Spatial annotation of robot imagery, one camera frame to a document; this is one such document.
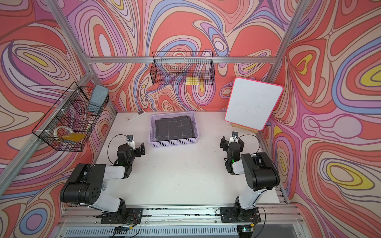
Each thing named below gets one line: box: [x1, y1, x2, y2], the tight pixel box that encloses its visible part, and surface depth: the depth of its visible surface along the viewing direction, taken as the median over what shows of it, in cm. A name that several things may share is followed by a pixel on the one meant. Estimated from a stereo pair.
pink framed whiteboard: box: [224, 77, 284, 131], surface depth 94 cm
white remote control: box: [126, 109, 147, 123], surface depth 118 cm
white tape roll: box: [53, 125, 74, 139], surface depth 69 cm
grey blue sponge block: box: [89, 84, 110, 108], surface depth 83 cm
